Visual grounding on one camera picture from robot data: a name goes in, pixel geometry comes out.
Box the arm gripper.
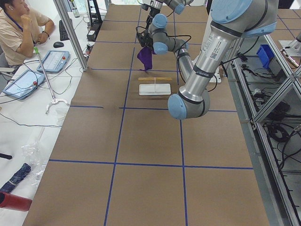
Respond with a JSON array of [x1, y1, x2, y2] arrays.
[[138, 30, 153, 48]]

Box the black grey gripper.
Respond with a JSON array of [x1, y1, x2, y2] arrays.
[[146, 6, 161, 29]]

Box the purple microfiber towel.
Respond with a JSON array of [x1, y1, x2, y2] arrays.
[[137, 47, 154, 71]]

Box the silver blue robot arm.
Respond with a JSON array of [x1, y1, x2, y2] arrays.
[[142, 0, 194, 29]]

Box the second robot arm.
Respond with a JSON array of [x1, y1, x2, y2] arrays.
[[137, 0, 278, 120]]

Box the upper wooden rack rod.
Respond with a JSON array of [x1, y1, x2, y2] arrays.
[[138, 77, 172, 81]]

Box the white rack base tray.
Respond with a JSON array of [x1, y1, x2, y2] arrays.
[[139, 84, 171, 96]]

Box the black computer box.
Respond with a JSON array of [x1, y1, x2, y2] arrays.
[[87, 30, 96, 42]]

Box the black keyboard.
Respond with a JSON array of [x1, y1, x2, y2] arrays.
[[59, 20, 69, 41]]

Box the black computer mouse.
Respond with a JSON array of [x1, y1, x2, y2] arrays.
[[53, 41, 64, 48]]

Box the far teach pendant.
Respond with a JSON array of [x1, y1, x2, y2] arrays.
[[41, 50, 70, 73]]

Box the teach pendant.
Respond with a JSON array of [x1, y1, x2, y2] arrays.
[[41, 50, 70, 73], [3, 70, 45, 100]]

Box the metal reacher grabber tool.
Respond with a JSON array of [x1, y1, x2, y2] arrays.
[[33, 47, 70, 115]]

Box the blue storage bin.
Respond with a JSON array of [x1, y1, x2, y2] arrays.
[[256, 44, 275, 69]]

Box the seated person beige shirt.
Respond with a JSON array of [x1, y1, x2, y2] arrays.
[[0, 0, 55, 68]]

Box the near teach pendant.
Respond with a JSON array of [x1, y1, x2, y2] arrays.
[[3, 70, 45, 100]]

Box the clear plastic wrap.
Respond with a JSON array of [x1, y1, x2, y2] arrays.
[[21, 127, 48, 187]]

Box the red bottle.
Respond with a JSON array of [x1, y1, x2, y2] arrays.
[[0, 192, 32, 211]]

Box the camera braided cable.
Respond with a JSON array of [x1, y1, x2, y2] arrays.
[[135, 25, 192, 54]]

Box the aluminium frame post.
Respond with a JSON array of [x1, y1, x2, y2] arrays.
[[54, 0, 88, 72]]

